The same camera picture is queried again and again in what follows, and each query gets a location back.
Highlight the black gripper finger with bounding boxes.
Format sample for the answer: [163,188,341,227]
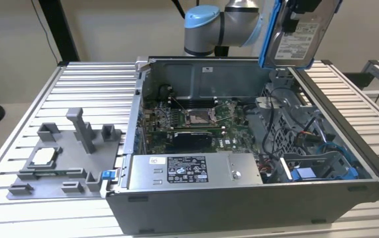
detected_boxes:
[285,0,318,33]

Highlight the hard disk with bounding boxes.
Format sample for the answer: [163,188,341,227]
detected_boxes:
[258,0,345,71]

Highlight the grey metal disk bay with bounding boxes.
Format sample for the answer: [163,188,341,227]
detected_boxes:
[275,150,359,184]

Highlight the black plastic drive cage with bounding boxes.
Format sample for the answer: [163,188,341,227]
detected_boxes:
[247,81,330,159]

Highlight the metal locking lever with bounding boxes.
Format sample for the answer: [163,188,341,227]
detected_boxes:
[171,96,187,111]

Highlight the CPU socket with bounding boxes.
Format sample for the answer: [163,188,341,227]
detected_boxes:
[185,108,219,127]

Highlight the green motherboard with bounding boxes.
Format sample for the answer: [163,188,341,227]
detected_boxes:
[139,99,261,156]

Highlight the long expansion slot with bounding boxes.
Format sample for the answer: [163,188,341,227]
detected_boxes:
[173,125,226,131]

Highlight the black graphics card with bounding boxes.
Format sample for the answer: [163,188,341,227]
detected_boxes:
[173,131,214,153]

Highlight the blue plastic bay clip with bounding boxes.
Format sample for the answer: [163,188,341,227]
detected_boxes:
[290,168,317,179]

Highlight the silver power supply unit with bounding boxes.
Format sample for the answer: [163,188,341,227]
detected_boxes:
[129,153,265,191]

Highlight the grey open PC case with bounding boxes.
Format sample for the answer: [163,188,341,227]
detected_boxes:
[105,56,379,235]

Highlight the grey plastic parts rack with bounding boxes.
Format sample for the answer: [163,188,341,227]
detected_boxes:
[6,107,123,202]

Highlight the silver CPU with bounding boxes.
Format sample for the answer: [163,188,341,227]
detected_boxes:
[33,148,58,166]

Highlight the green RAM stick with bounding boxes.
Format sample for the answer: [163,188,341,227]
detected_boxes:
[21,170,86,176]

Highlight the black table bracket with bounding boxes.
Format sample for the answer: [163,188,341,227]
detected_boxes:
[343,71,375,89]

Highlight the silver metal bracket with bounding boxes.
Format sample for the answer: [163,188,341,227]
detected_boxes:
[255,96,278,110]

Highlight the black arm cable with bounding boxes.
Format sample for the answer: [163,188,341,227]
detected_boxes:
[171,0,187,18]

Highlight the long black wire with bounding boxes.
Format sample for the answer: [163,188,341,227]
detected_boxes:
[262,85,297,156]

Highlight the black wire orange tag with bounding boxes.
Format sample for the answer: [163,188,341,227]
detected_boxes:
[295,116,318,149]

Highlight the light blue wire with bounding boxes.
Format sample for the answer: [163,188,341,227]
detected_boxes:
[318,140,355,166]

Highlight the coloured power supply wires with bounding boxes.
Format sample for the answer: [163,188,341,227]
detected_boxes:
[258,158,278,177]

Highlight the thin black hanging cable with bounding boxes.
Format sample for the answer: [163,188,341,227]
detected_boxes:
[30,0,61,63]

